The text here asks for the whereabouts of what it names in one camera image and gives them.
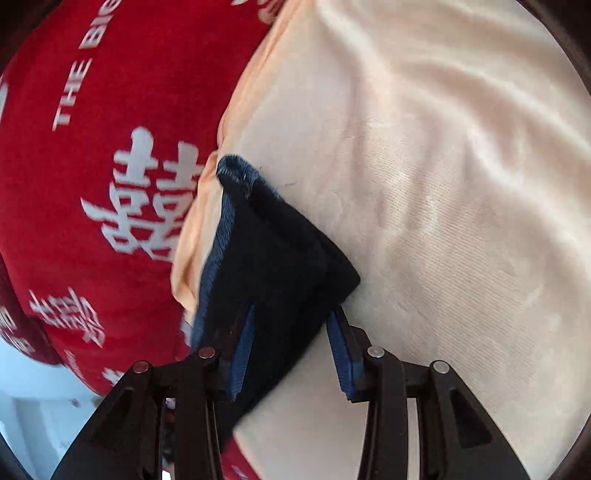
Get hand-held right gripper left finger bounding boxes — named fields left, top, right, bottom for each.
left=51, top=305, right=257, bottom=480

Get red printed blanket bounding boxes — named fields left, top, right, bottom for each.
left=0, top=0, right=289, bottom=480

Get cream blanket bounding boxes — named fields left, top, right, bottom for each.
left=170, top=0, right=591, bottom=480

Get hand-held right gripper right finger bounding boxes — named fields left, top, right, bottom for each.
left=325, top=307, right=532, bottom=480

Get white cabinet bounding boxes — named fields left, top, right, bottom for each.
left=0, top=332, right=122, bottom=480

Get black and blue patterned socks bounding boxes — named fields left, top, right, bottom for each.
left=189, top=154, right=362, bottom=453

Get dark red printed pillow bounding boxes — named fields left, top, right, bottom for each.
left=0, top=256, right=62, bottom=366

